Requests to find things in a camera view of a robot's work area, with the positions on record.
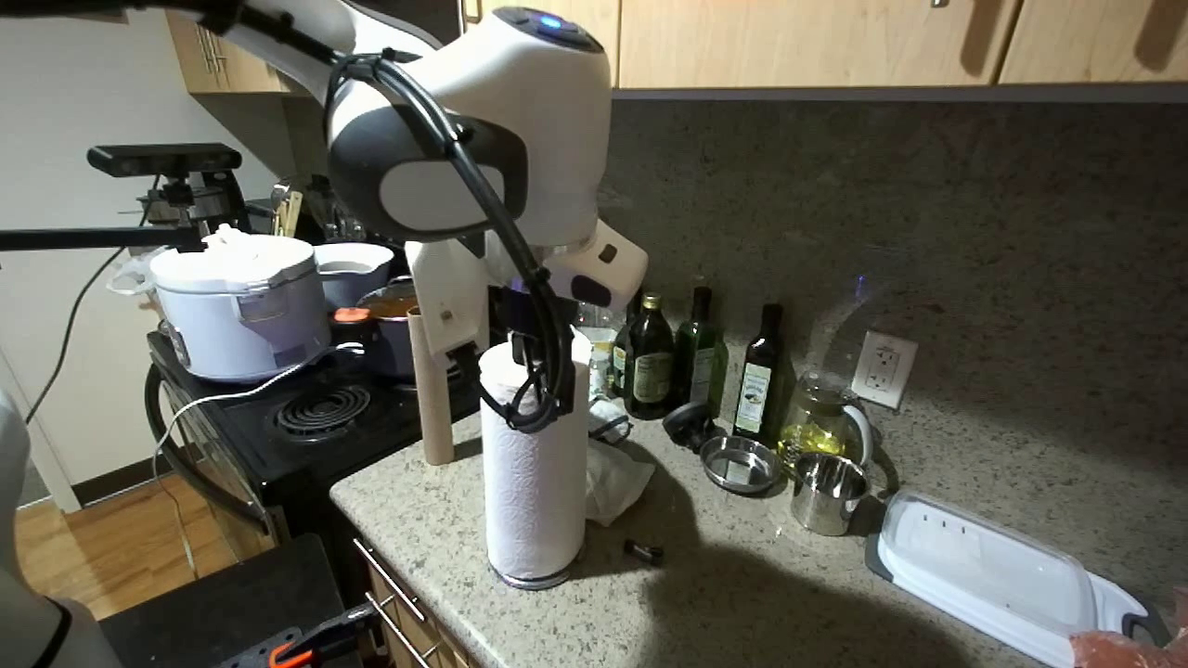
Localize black camera stand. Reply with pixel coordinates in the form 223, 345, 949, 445
0, 170, 253, 252

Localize metal drawer handle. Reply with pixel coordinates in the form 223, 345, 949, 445
359, 591, 439, 668
349, 533, 432, 626

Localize white plastic tray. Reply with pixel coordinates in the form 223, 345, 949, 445
873, 489, 1151, 668

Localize black electric stove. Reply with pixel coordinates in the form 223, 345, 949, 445
142, 292, 498, 533

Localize thin black cable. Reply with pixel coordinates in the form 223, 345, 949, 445
21, 245, 126, 424

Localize crumpled white paper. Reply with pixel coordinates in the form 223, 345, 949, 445
579, 431, 662, 527

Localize green glass bottle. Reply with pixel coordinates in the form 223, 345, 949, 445
677, 283, 730, 424

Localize white wall outlet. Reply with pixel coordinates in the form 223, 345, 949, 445
847, 328, 926, 411

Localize wooden upper cabinets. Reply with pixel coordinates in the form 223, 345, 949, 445
161, 0, 1188, 103

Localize metal wire towel stand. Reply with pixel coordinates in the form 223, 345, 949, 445
488, 563, 585, 595

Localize black stereo camera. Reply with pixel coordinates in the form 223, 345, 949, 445
87, 139, 244, 178

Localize white power cable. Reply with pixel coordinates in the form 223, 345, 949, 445
154, 343, 366, 459

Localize dark bottle white label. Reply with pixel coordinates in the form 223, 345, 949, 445
730, 301, 790, 445

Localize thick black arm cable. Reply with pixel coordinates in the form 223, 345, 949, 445
326, 51, 579, 438

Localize white bowl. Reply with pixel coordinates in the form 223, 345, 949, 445
312, 239, 400, 307

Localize white paper towel roll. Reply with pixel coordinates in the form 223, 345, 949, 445
477, 338, 594, 591

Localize wooden base cabinet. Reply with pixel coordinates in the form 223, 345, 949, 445
344, 530, 488, 668

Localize olive oil bottle gold cap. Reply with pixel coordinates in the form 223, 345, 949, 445
621, 288, 679, 424

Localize black bin orange clamps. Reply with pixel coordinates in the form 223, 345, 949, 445
93, 530, 374, 668

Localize stainless steel cup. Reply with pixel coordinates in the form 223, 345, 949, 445
788, 449, 880, 537

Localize white rice cooker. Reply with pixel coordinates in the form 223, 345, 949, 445
114, 223, 339, 386

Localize brown cardboard core tube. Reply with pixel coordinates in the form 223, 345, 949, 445
404, 313, 459, 471

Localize wooden knife block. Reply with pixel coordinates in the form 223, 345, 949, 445
270, 182, 307, 243

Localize stainless steel bowl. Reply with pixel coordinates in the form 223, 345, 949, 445
698, 436, 788, 501

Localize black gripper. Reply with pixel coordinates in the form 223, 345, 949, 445
489, 283, 577, 407

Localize glass oil cruet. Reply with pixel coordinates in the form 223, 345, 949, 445
788, 369, 880, 469

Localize orange lidded pot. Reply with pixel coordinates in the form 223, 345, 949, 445
329, 278, 422, 384

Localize clear plastic bottle blue cap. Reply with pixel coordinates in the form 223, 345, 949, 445
572, 323, 629, 403

